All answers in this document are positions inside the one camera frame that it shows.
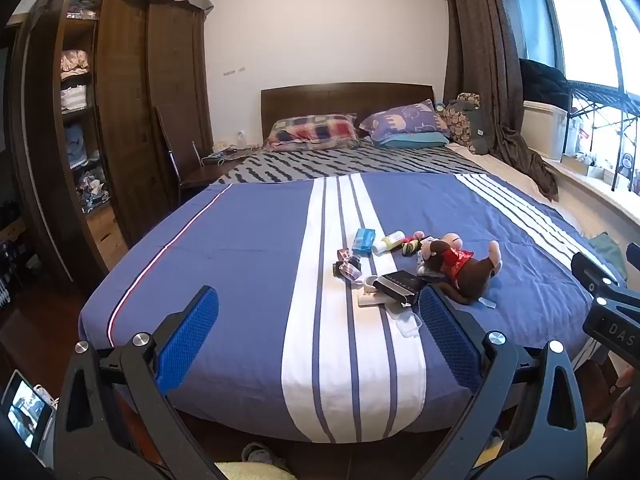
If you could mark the yellow white bottle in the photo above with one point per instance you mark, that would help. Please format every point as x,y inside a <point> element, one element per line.
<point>389,242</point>

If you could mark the black roll with pink ribbon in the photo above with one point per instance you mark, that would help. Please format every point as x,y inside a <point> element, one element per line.
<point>350,266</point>

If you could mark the clear plastic package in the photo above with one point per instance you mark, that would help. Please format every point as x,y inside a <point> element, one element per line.
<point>406,322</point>

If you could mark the pink folded clothes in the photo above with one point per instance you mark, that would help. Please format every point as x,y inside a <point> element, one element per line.
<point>75,64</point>

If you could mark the brown curtain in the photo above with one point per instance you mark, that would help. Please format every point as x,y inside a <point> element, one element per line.
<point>482,50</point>

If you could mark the dark wooden headboard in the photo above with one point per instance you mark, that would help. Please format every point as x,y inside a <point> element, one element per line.
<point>325,100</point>

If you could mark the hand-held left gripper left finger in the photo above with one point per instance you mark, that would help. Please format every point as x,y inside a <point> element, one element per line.
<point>187,340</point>

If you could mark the white flat box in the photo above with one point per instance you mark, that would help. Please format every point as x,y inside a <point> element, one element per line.
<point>367,301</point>

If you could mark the brown patterned cushion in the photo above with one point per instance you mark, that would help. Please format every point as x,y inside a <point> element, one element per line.
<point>457,120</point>

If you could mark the white storage box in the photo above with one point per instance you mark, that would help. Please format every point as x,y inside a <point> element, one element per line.
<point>545,130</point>

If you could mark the dark wooden wardrobe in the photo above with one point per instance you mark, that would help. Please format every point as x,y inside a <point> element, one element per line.
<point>130,110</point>

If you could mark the purple printed pillow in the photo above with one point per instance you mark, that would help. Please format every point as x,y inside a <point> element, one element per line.
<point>405,117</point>

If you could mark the grey zigzag patterned sheet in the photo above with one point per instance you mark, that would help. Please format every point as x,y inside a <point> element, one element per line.
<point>350,162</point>

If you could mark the white fabric basket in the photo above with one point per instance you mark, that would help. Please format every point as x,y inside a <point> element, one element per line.
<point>74,97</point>

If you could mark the wooden chair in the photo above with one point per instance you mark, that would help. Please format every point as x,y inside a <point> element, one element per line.
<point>200,175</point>

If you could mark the blue folded clothes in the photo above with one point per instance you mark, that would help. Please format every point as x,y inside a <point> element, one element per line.
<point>77,145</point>

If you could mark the brown plush monkey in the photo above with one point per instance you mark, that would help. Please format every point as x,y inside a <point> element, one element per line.
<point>470,272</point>

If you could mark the small multicoloured toy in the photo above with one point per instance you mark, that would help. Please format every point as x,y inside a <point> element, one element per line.
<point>411,246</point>

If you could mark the green cloth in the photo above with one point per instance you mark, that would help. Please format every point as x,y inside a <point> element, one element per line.
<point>606,250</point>

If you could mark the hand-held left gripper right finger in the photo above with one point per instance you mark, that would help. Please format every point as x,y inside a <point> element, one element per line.
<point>447,340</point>

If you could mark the white tape roll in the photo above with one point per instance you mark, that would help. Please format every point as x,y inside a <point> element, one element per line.
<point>370,282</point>

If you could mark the grey slipper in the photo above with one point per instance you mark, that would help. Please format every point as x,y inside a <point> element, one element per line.
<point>262,455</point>

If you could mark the blue tissue packet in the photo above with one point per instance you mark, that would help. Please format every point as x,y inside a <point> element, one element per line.
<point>363,241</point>

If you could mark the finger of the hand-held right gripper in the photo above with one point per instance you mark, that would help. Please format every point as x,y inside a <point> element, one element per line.
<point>634,260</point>
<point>586,267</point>

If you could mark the black jacket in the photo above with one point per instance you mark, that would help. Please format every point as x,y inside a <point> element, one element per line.
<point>542,82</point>

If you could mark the grey green bag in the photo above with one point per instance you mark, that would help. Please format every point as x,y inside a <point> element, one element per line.
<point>481,130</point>

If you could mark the phone with lit screen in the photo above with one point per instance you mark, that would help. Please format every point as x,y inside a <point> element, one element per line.
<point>27,410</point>

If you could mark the black rectangular box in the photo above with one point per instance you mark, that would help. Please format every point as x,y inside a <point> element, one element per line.
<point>400,285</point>

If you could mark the blue white striped blanket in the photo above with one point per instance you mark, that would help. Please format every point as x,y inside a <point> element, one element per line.
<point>240,270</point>

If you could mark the red blue plaid pillow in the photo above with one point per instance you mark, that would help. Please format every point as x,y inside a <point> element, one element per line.
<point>312,131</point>

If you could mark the teal pillow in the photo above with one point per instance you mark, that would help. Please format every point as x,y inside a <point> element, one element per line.
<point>410,140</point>

